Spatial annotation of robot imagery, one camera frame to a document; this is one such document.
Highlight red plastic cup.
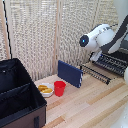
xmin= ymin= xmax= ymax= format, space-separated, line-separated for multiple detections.
xmin=53 ymin=80 xmax=68 ymax=98

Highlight black toaster oven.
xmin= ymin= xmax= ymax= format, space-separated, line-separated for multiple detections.
xmin=92 ymin=46 xmax=128 ymax=80

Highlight yellow food pieces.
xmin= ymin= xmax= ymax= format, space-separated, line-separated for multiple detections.
xmin=37 ymin=84 xmax=54 ymax=95

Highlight white bowl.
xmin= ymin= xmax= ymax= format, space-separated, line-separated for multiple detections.
xmin=37 ymin=82 xmax=55 ymax=99

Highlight beige woven folding screen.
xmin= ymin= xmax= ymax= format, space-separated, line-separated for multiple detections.
xmin=0 ymin=0 xmax=128 ymax=83

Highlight black fabric storage box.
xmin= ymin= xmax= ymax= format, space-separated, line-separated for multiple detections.
xmin=0 ymin=58 xmax=48 ymax=128

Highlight thin black pole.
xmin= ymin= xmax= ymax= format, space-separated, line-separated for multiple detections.
xmin=1 ymin=0 xmax=13 ymax=61

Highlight black wire rack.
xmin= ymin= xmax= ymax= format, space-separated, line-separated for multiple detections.
xmin=79 ymin=64 xmax=112 ymax=86

